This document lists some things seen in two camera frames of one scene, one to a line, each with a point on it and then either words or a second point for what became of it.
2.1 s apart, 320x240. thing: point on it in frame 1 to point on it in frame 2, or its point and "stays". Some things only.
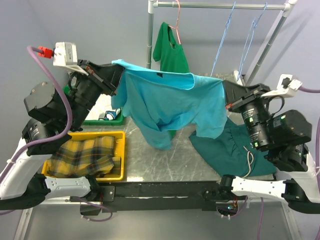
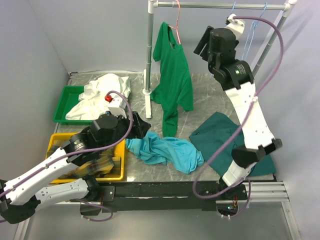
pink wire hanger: [176, 27] stays
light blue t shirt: [157, 101] to [178, 152]
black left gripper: [106, 76] to [139, 127]
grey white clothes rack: [288, 7] stays
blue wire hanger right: [249, 41] stays
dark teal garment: [232, 153] stays
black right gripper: [236, 94] to [205, 39]
